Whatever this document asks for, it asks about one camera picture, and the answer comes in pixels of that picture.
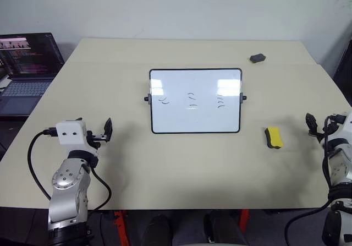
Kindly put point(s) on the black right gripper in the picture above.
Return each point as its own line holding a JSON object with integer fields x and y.
{"x": 316, "y": 133}

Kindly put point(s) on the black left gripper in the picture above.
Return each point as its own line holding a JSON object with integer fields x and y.
{"x": 93, "y": 139}

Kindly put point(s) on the yellow and black eraser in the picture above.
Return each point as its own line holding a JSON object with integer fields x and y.
{"x": 273, "y": 136}

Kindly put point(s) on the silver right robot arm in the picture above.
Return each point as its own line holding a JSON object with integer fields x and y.
{"x": 341, "y": 166}

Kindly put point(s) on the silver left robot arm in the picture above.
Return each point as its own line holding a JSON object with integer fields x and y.
{"x": 66, "y": 196}

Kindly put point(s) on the small black block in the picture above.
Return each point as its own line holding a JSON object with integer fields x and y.
{"x": 257, "y": 58}

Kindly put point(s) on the open grey laptop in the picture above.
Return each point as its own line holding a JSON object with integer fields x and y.
{"x": 24, "y": 64}

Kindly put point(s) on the black-framed tabletop whiteboard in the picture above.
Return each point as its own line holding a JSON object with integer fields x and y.
{"x": 195, "y": 103}

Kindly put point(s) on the red table leg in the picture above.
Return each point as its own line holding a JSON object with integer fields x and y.
{"x": 121, "y": 226}
{"x": 244, "y": 219}

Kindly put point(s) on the dark rounded shape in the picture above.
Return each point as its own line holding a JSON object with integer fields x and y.
{"x": 159, "y": 230}

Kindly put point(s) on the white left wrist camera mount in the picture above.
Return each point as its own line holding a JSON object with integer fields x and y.
{"x": 70, "y": 133}

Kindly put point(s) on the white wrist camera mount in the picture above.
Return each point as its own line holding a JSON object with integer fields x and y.
{"x": 347, "y": 125}
{"x": 70, "y": 133}

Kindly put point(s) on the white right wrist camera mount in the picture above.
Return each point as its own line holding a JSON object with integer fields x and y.
{"x": 347, "y": 125}

